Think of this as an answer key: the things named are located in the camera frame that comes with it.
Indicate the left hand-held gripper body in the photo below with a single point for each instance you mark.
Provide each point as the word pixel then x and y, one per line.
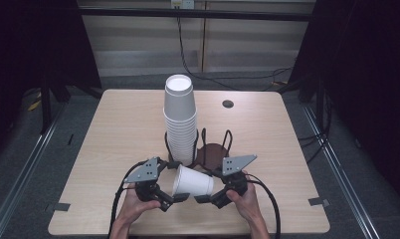
pixel 145 172

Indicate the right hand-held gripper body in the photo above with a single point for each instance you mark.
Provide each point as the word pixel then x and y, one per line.
pixel 236 165

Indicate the single white paper cup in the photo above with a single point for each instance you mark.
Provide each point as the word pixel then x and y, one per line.
pixel 193 182

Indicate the stack of white paper cups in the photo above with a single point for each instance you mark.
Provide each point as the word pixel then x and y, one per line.
pixel 180 113

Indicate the person's right hand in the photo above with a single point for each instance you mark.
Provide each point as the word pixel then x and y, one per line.
pixel 246 204

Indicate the person's left hand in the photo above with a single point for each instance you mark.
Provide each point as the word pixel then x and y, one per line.
pixel 135 205

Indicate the black table grommet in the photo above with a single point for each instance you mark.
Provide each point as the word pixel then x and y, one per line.
pixel 228 104

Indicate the grey tape piece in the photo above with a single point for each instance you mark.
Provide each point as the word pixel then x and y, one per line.
pixel 318 201
pixel 58 207

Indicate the black metal stand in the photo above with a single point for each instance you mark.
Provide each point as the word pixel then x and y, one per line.
pixel 45 106

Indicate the dark curtain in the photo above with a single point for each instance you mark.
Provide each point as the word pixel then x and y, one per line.
pixel 32 43
pixel 370 83

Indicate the metal floor rail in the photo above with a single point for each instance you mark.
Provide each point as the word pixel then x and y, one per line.
pixel 340 172
pixel 25 172

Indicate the white wall power outlet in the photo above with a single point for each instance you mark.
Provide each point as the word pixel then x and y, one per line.
pixel 182 3

